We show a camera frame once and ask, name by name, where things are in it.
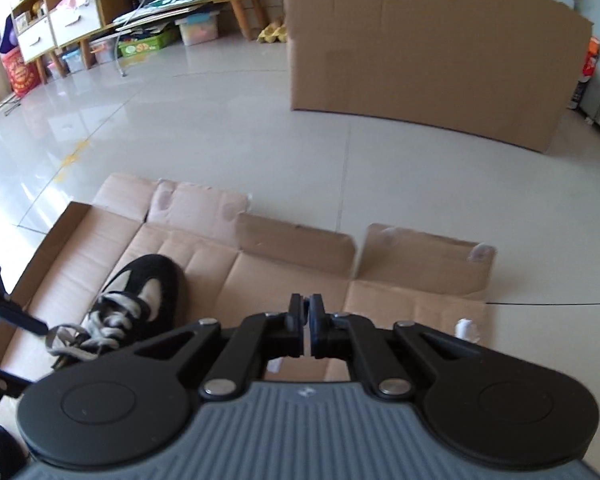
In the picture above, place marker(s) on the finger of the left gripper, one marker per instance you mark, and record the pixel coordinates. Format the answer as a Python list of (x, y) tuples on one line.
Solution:
[(12, 313)]

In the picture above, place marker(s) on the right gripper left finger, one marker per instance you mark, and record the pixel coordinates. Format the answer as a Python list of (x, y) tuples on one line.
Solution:
[(245, 350)]

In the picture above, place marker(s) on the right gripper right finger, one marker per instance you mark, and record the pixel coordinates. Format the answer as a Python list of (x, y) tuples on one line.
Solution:
[(364, 348)]

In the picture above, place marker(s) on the white shoelace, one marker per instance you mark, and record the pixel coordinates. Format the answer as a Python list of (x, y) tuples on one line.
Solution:
[(112, 323)]

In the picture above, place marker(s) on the black and white sneaker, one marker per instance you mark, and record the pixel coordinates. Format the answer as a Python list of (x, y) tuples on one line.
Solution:
[(157, 280)]

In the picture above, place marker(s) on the flattened cardboard sheet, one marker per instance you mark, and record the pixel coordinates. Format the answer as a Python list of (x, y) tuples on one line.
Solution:
[(237, 264)]

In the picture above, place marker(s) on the crumpled white tape piece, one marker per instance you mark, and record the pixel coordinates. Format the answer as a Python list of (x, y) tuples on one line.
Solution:
[(466, 329)]

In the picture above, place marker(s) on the red patterned bag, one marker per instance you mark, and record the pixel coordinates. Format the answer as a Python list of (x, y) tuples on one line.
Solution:
[(22, 76)]

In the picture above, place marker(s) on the green storage box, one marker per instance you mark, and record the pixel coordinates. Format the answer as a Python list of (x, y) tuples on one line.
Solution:
[(154, 43)]

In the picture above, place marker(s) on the clear plastic storage bin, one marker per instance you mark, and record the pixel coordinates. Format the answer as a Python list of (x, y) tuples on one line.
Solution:
[(198, 28)]

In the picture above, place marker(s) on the large upright cardboard box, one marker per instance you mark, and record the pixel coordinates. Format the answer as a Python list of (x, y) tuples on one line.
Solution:
[(501, 69)]

